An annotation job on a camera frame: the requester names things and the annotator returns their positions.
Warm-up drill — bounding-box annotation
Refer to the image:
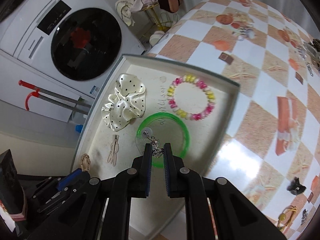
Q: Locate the green translucent bangle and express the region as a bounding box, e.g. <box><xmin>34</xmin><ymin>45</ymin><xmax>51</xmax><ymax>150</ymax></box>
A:
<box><xmin>135</xmin><ymin>112</ymin><xmax>190</xmax><ymax>168</ymax></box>

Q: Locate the tan braided rope bracelet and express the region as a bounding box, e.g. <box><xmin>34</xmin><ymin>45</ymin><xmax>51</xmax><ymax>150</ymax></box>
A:
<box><xmin>80</xmin><ymin>153</ymin><xmax>91</xmax><ymax>173</ymax></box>

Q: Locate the silver chain brooch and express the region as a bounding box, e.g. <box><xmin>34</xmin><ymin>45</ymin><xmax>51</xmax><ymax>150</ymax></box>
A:
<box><xmin>141</xmin><ymin>127</ymin><xmax>164</xmax><ymax>158</ymax></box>

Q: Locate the white jewelry tray box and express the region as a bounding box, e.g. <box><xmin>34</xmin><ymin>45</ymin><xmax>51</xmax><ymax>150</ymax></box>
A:
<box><xmin>71</xmin><ymin>54</ymin><xmax>240</xmax><ymax>239</ymax></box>

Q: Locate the pile of jewelry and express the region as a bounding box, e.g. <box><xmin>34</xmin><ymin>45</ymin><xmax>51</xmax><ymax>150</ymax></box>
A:
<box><xmin>297</xmin><ymin>42</ymin><xmax>319</xmax><ymax>76</ymax></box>

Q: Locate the beige bunny hair clip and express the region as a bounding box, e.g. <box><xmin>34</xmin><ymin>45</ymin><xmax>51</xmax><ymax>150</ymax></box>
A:
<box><xmin>107</xmin><ymin>134</ymin><xmax>119</xmax><ymax>166</ymax></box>

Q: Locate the blue capped bottle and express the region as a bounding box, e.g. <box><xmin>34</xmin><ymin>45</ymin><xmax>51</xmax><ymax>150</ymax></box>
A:
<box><xmin>70</xmin><ymin>121</ymin><xmax>83</xmax><ymax>133</ymax></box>

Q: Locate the cream polka dot scrunchie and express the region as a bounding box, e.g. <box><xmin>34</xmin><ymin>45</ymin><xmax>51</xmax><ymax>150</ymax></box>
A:
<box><xmin>101</xmin><ymin>74</ymin><xmax>146</xmax><ymax>132</ymax></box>

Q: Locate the checkered patterned tablecloth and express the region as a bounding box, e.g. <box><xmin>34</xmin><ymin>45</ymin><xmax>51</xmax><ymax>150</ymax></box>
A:
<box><xmin>149</xmin><ymin>0</ymin><xmax>319</xmax><ymax>239</ymax></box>

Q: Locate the black claw hair clip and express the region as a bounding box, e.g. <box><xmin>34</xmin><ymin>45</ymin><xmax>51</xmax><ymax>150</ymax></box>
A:
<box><xmin>287</xmin><ymin>177</ymin><xmax>306</xmax><ymax>196</ymax></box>

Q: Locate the small dark metal clip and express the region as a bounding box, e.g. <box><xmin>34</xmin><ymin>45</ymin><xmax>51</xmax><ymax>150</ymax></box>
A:
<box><xmin>300</xmin><ymin>209</ymin><xmax>308</xmax><ymax>226</ymax></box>

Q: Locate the white washing machine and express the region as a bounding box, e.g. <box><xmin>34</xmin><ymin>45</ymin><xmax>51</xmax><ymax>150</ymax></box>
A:
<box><xmin>0</xmin><ymin>0</ymin><xmax>147</xmax><ymax>100</ymax></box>

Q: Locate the cream cloth bag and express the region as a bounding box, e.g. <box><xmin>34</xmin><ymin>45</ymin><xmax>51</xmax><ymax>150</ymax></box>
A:
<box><xmin>115</xmin><ymin>0</ymin><xmax>135</xmax><ymax>27</ymax></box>

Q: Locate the pink yellow bead bracelet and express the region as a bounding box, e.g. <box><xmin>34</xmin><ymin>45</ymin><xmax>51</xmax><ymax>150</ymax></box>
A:
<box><xmin>167</xmin><ymin>74</ymin><xmax>217</xmax><ymax>121</ymax></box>

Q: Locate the red handled mop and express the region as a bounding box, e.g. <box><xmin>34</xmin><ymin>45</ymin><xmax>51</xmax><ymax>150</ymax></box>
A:
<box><xmin>18</xmin><ymin>80</ymin><xmax>91</xmax><ymax>115</ymax></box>

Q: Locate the yellow hair tie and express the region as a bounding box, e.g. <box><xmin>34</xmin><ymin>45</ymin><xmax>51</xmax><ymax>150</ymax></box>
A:
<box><xmin>276</xmin><ymin>205</ymin><xmax>299</xmax><ymax>231</ymax></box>

